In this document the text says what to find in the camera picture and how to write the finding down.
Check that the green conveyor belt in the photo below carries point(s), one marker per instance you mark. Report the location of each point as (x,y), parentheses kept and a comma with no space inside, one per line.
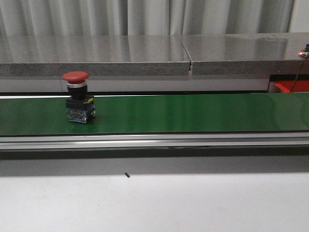
(160,114)

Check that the grey stone counter slab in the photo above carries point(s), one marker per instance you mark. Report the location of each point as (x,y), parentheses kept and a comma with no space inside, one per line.
(153,55)

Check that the red plate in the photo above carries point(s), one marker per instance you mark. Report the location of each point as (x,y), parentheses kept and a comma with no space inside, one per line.
(289,86)

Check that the small green circuit board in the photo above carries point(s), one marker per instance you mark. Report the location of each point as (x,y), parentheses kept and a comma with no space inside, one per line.
(303,53)

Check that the grey pleated curtain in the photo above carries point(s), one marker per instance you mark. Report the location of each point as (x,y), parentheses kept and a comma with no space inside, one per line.
(151,17)

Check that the aluminium conveyor frame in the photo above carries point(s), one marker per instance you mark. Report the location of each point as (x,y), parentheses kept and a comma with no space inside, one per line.
(173,139)

